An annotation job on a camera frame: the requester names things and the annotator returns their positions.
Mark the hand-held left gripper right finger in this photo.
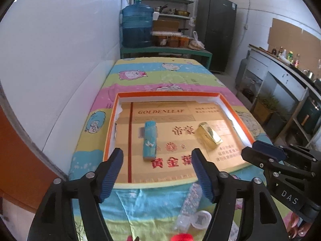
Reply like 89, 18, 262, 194
191, 148, 287, 241

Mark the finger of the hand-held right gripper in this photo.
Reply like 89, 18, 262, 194
252, 141, 321, 162
241, 147, 317, 179

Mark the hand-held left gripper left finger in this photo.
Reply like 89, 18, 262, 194
29, 148, 124, 241

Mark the orange rimmed box tray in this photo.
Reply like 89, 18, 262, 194
103, 92, 256, 190

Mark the red bottle cap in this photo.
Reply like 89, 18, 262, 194
171, 233, 195, 241

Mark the clear plastic bottle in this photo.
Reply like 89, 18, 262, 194
173, 183, 203, 231

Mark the crate of green plants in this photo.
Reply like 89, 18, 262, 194
252, 94, 280, 125

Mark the gold bar shaped box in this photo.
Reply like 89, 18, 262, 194
195, 122, 223, 151

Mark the dark green bin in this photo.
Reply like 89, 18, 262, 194
297, 97, 321, 135

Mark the gold printed cardboard sheet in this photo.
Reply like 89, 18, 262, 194
116, 101, 247, 183

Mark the white kitchen counter cabinet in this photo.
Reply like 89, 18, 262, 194
237, 44, 321, 151

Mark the grey gas cylinder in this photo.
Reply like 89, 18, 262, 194
237, 58, 249, 91

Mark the row of condiment bottles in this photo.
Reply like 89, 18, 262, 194
272, 46, 301, 68

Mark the dark grey refrigerator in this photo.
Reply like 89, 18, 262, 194
196, 0, 237, 74

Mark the plastic bag of food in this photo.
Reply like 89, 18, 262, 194
189, 31, 205, 50

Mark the green bench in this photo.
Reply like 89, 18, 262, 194
120, 46, 213, 69

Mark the blue water jug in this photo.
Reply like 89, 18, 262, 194
121, 0, 154, 48

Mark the brown cardboard box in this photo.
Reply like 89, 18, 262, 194
153, 20, 180, 32

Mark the orange door frame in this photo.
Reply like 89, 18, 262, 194
0, 105, 68, 206

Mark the cardboard wall panel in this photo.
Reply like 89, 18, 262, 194
268, 18, 321, 53

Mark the wall cable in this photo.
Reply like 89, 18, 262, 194
244, 0, 252, 28

